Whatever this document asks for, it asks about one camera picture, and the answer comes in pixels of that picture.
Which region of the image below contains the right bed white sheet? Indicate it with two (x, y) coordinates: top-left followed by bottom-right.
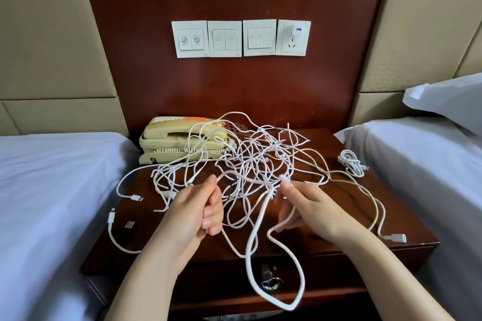
(335, 116), (482, 321)

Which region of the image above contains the white triple rocker wall switch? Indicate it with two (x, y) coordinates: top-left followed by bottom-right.
(243, 19), (278, 57)

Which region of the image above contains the white crumpled bag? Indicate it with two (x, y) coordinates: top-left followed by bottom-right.
(203, 311), (283, 321)

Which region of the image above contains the left bed white sheet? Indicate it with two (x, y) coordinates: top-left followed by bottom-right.
(0, 132), (142, 321)

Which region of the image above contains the bed white sheet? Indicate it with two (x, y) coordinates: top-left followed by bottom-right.
(0, 132), (142, 321)
(335, 116), (482, 321)

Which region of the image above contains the white pillow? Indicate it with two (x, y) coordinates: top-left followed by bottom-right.
(403, 72), (482, 136)

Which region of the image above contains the tangle of white cables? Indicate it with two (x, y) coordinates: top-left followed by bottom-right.
(151, 111), (408, 258)

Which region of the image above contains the dark wooden wall panel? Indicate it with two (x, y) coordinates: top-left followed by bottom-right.
(75, 0), (394, 133)

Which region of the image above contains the person's right forearm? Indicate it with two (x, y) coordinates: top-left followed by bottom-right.
(339, 227), (456, 321)

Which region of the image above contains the person's right hand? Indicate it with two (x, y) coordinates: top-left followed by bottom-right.
(275, 179), (366, 250)

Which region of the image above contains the wooden nightstand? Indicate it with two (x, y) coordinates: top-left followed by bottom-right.
(79, 127), (440, 321)

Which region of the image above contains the beige corded telephone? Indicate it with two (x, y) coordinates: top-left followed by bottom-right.
(139, 116), (230, 165)

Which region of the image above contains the cream cable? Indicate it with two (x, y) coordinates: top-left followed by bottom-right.
(327, 170), (389, 239)

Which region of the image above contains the dark wooden drawer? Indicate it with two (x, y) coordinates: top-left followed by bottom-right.
(173, 253), (411, 306)

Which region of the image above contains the white two-button wall switch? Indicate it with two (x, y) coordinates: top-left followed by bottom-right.
(171, 21), (209, 59)

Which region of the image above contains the beige padded headboard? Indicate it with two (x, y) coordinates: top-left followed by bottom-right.
(0, 0), (129, 136)
(348, 0), (482, 126)

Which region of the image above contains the white double rocker wall switch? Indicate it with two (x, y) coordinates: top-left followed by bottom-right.
(207, 21), (244, 58)

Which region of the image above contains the metal ring drawer handle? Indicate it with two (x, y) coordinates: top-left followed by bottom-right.
(258, 264), (283, 292)

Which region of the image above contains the person's left hand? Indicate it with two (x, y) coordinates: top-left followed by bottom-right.
(151, 174), (224, 261)

